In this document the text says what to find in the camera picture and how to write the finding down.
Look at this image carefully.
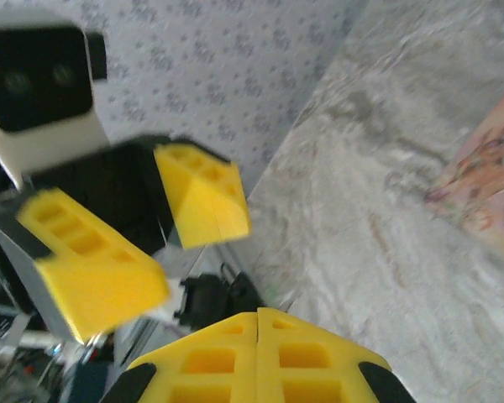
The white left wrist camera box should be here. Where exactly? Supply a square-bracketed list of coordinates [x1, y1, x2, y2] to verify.
[0, 8, 110, 190]

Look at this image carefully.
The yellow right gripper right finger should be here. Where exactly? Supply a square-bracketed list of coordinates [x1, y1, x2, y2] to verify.
[256, 306, 417, 403]

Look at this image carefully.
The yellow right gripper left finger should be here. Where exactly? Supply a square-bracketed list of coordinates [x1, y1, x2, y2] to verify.
[100, 309, 260, 403]

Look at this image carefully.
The pink storybook box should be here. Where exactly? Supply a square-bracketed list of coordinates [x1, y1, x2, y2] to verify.
[422, 77, 504, 253]

